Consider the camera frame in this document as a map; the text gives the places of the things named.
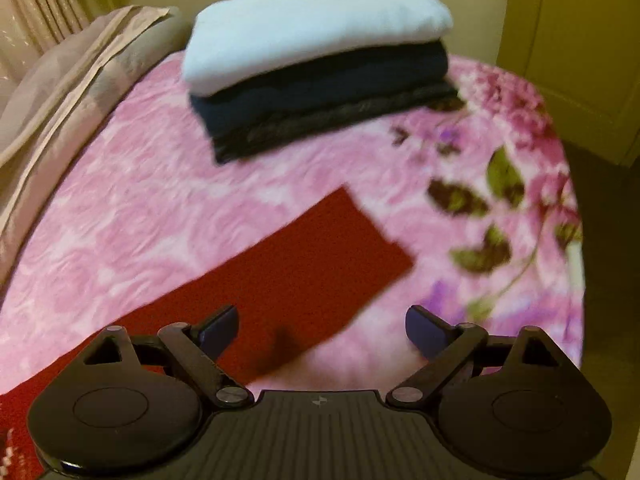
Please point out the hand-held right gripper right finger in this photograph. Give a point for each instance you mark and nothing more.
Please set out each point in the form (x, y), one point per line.
(425, 330)

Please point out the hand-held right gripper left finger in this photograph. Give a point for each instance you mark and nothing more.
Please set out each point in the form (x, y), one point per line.
(220, 327)

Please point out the pink floral blanket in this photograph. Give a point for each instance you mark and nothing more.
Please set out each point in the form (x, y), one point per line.
(150, 185)

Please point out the red knitted sweater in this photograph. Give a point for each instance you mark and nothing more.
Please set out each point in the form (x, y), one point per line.
(300, 260)

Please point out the cream wardrobe door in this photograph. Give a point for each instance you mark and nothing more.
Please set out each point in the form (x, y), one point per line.
(580, 35)

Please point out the pink pleated curtain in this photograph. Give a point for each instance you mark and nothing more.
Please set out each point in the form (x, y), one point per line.
(35, 5)

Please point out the dark grey folded garment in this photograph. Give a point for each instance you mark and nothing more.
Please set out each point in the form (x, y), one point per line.
(325, 120)

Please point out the beige bed sheet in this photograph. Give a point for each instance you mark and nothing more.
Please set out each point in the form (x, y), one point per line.
(75, 70)

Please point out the white folded garment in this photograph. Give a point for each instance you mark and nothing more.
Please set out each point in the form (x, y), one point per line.
(310, 25)

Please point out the navy folded garment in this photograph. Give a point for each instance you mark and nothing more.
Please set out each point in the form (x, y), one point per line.
(320, 85)

